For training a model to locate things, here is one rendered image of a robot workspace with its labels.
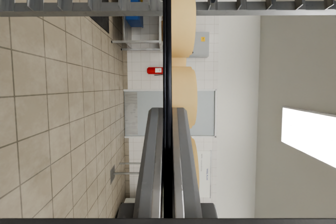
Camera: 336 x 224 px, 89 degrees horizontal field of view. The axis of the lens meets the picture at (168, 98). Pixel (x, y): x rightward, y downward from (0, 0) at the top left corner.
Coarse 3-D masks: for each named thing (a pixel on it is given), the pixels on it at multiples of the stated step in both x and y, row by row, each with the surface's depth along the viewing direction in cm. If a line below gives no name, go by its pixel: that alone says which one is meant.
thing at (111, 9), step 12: (0, 12) 54; (12, 12) 54; (24, 12) 54; (36, 12) 54; (48, 12) 54; (60, 12) 54; (72, 12) 54; (84, 12) 54; (96, 12) 54; (108, 12) 54; (120, 12) 54; (132, 12) 54; (144, 12) 54; (156, 12) 54; (204, 12) 54; (216, 12) 54; (228, 12) 54; (240, 12) 54; (252, 12) 54; (264, 12) 54; (276, 12) 54; (288, 12) 54; (300, 12) 54; (312, 12) 54; (324, 12) 54
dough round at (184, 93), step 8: (176, 72) 12; (184, 72) 12; (192, 72) 12; (176, 80) 12; (184, 80) 12; (192, 80) 12; (176, 88) 12; (184, 88) 12; (192, 88) 12; (176, 96) 12; (184, 96) 12; (192, 96) 12; (176, 104) 12; (184, 104) 12; (192, 104) 12; (192, 112) 12; (192, 120) 12
